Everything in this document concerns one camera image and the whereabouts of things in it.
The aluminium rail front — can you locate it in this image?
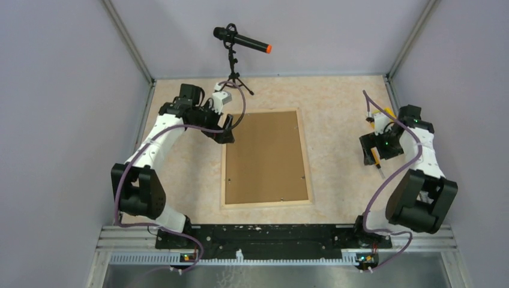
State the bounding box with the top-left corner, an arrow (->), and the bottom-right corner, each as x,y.
96,224 -> 457,269

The yellow plastic box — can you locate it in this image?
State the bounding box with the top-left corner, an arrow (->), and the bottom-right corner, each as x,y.
384,107 -> 397,119

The black microphone orange tip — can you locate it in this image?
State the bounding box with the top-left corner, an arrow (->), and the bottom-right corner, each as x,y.
213,27 -> 272,54

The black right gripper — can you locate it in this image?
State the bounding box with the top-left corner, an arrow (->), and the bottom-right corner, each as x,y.
360,127 -> 405,166

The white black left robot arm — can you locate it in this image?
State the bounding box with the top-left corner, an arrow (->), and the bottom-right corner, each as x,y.
110,81 -> 236,248

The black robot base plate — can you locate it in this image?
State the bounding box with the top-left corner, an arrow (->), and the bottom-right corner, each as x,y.
155,224 -> 392,260

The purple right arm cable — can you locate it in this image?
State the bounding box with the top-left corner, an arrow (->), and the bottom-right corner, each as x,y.
361,89 -> 423,273

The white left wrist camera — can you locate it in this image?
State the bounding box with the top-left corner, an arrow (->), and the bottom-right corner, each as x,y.
211,82 -> 232,114

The white wooden photo frame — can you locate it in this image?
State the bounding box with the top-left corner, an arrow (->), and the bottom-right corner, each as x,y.
220,107 -> 314,209

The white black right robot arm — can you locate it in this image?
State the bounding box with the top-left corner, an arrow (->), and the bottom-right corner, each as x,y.
352,105 -> 458,247

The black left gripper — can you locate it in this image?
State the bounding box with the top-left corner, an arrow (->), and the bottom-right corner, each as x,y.
190,100 -> 234,143

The black tripod microphone stand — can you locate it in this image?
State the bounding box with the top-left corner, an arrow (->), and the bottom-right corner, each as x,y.
213,23 -> 255,95

